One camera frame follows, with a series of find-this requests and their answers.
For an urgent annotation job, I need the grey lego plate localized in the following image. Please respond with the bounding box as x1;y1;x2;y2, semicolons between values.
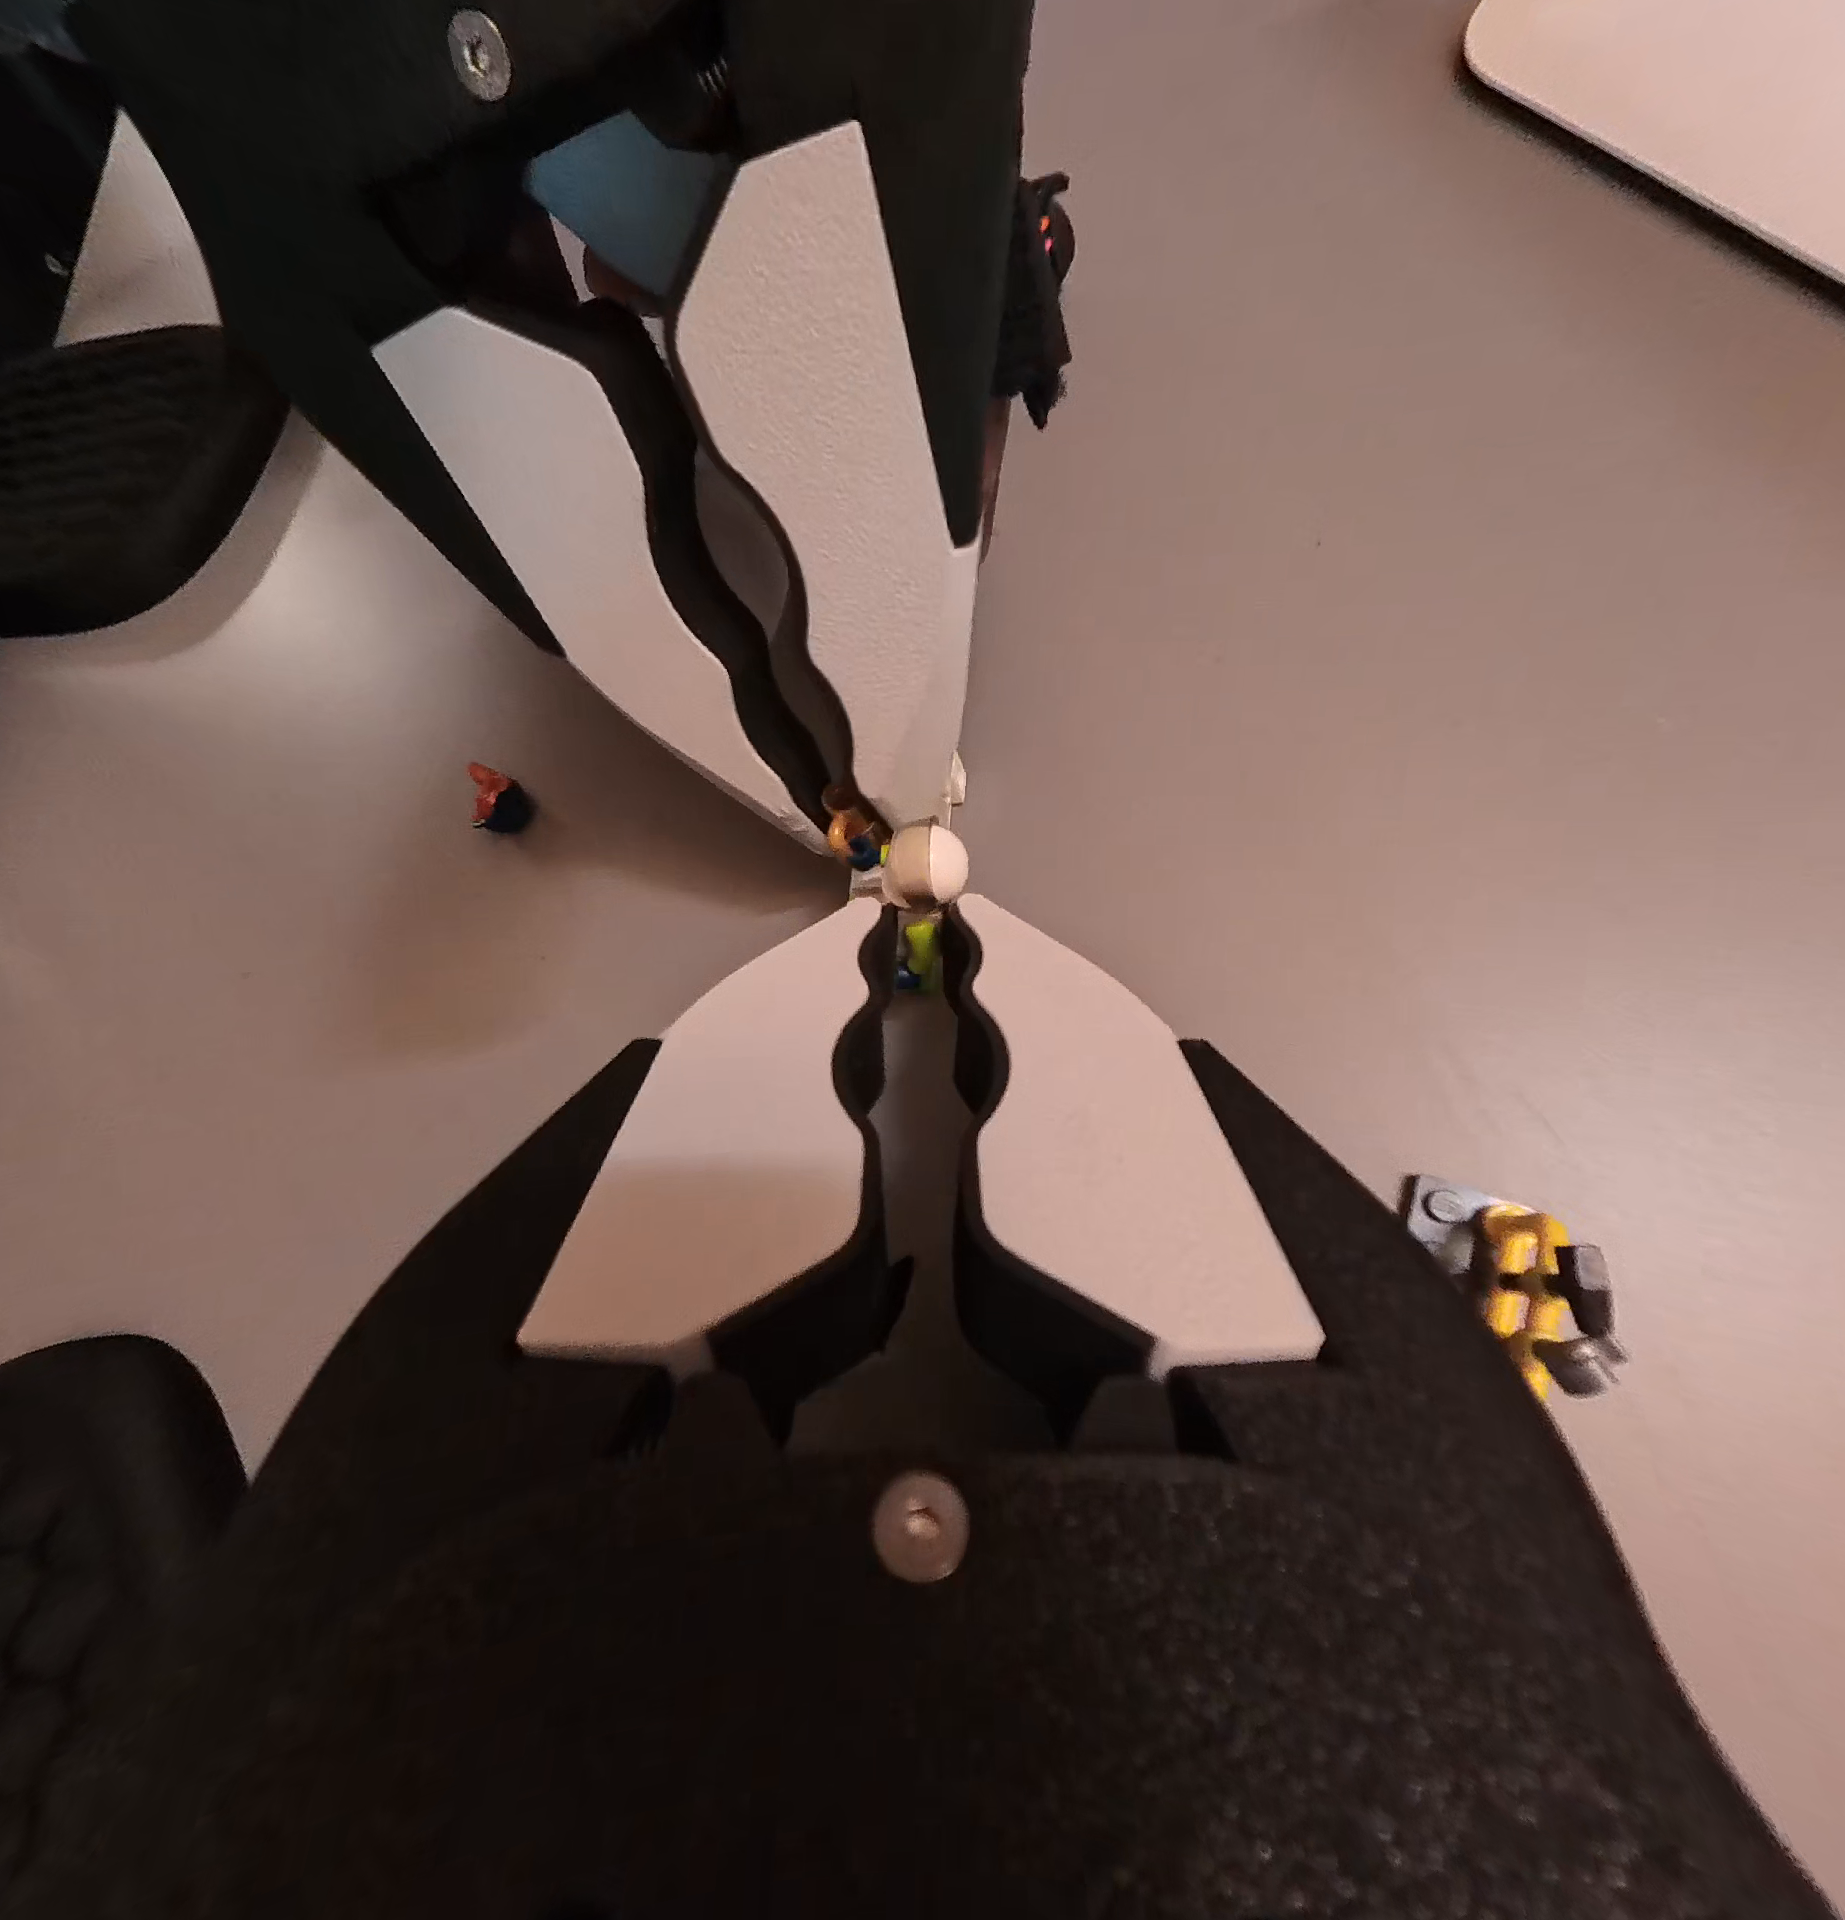
1400;1175;1633;1411

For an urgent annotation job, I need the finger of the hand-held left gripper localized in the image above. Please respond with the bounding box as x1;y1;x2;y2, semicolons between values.
671;112;1007;824
367;297;871;854

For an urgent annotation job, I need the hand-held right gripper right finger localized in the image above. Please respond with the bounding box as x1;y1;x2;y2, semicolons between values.
946;903;1323;1389

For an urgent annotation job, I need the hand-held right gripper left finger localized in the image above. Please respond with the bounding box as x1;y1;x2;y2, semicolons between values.
517;903;915;1382

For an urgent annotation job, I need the white booklet stand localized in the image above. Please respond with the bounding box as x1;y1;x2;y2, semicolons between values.
1460;0;1845;310

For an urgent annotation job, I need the green lego minifigure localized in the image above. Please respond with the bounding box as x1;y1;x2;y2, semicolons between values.
885;824;976;998

